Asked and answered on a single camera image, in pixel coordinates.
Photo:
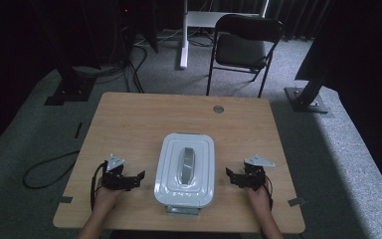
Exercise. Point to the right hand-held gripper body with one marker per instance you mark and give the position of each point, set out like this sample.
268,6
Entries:
253,174

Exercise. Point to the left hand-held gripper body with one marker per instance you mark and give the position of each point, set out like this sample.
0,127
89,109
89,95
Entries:
114,176

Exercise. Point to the white plastic storage box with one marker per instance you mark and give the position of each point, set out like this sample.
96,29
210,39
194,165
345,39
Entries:
185,169

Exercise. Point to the person's left hand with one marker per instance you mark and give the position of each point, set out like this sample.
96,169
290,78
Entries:
106,199

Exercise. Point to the person's right hand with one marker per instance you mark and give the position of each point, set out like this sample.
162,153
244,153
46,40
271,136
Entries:
258,199

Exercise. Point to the grey tape strip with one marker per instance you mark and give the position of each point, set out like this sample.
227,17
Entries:
65,199
296,201

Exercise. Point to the black tape strip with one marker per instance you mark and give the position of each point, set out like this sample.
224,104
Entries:
78,129

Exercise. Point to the black folding chair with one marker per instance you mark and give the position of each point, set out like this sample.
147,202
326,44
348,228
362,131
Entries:
242,46

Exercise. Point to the dark curtain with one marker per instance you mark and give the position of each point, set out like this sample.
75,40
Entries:
298,16

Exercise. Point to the white desk frame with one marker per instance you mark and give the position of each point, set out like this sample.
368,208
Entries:
187,33

